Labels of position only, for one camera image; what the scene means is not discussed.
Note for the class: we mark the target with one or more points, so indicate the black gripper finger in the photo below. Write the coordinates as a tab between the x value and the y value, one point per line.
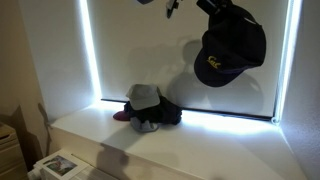
206	5

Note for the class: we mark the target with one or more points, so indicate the black cap with yellow logo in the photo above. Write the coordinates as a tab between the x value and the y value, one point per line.
230	50

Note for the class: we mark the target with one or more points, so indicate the maroon cap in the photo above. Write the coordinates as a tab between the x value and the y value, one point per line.
120	116

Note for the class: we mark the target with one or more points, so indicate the white box with picture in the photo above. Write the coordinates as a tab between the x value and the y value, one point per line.
60	165

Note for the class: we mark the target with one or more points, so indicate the tan drawer cabinet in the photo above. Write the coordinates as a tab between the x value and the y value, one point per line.
10	153

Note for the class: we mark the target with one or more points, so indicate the dark navy cap pile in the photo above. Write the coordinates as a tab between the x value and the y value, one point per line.
160	113

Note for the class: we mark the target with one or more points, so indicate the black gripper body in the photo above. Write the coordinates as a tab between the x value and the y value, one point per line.
224	2

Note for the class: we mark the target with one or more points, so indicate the grey crumpled cap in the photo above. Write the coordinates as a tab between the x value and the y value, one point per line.
144	126

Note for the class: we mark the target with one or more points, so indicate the white roller blind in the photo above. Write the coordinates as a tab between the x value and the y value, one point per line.
150	50

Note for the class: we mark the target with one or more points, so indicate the light grey cap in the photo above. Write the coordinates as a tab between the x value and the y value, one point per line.
144	96

